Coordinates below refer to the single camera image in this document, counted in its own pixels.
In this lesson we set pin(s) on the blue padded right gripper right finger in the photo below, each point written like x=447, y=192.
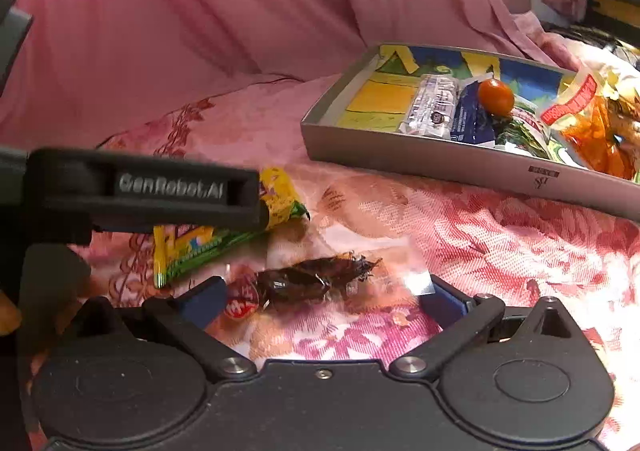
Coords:
x=464, y=321

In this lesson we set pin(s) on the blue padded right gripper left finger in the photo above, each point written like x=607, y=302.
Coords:
x=181, y=322

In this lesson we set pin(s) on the yellow green candy bar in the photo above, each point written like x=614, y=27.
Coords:
x=181, y=249

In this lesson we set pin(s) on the clear brown snack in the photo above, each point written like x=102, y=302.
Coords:
x=343, y=277

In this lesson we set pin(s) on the white green vegetable snack pouch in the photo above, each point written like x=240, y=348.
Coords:
x=522, y=132

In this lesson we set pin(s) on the small orange tomato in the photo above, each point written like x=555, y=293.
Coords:
x=496, y=97

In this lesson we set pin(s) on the orange clear snack bag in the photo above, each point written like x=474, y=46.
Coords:
x=598, y=117

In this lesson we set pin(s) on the white purple snack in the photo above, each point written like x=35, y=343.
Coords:
x=432, y=107

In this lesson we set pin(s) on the person's left hand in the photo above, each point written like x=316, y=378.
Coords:
x=10, y=316

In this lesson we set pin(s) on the floral pink bed sheet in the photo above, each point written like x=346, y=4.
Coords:
x=478, y=240

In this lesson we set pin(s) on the pink bed curtain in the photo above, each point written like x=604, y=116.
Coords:
x=89, y=68

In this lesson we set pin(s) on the colourful lined tray box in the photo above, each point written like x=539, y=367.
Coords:
x=356, y=121

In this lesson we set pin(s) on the dark wooden desk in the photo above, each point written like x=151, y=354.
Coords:
x=619, y=18

